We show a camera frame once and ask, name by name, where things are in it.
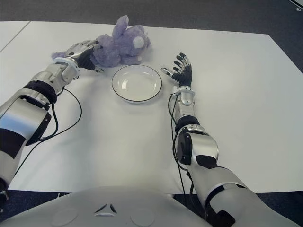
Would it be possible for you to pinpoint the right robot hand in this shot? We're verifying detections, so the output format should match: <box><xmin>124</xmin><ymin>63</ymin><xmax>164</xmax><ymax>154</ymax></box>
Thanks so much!
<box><xmin>160</xmin><ymin>52</ymin><xmax>193</xmax><ymax>87</ymax></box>

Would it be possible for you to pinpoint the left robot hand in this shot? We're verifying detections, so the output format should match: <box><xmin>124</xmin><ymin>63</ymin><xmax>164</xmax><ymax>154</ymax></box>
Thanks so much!
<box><xmin>64</xmin><ymin>40</ymin><xmax>105</xmax><ymax>73</ymax></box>

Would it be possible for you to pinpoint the purple plush doll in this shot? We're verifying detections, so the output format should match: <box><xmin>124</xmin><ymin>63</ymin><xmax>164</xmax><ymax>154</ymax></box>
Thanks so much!
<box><xmin>51</xmin><ymin>15</ymin><xmax>152</xmax><ymax>68</ymax></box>

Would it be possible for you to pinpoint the white plate with black rim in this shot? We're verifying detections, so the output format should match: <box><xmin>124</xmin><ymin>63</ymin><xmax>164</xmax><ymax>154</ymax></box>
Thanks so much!
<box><xmin>111</xmin><ymin>65</ymin><xmax>163</xmax><ymax>105</ymax></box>

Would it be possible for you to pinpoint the grey robot torso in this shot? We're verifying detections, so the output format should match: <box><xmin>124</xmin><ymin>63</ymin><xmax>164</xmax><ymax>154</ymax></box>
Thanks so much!
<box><xmin>0</xmin><ymin>186</ymin><xmax>294</xmax><ymax>227</ymax></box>

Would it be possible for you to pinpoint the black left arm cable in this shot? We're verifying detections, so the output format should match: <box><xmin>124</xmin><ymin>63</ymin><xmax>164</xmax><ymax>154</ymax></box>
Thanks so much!
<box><xmin>13</xmin><ymin>87</ymin><xmax>83</xmax><ymax>177</ymax></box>

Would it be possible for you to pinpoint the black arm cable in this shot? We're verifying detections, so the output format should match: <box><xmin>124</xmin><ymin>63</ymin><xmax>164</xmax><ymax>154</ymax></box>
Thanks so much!
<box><xmin>168</xmin><ymin>93</ymin><xmax>195</xmax><ymax>209</ymax></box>
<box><xmin>13</xmin><ymin>87</ymin><xmax>83</xmax><ymax>177</ymax></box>

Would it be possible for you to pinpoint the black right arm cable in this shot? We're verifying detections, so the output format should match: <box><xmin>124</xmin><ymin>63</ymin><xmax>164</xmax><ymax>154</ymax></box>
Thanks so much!
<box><xmin>168</xmin><ymin>93</ymin><xmax>195</xmax><ymax>209</ymax></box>

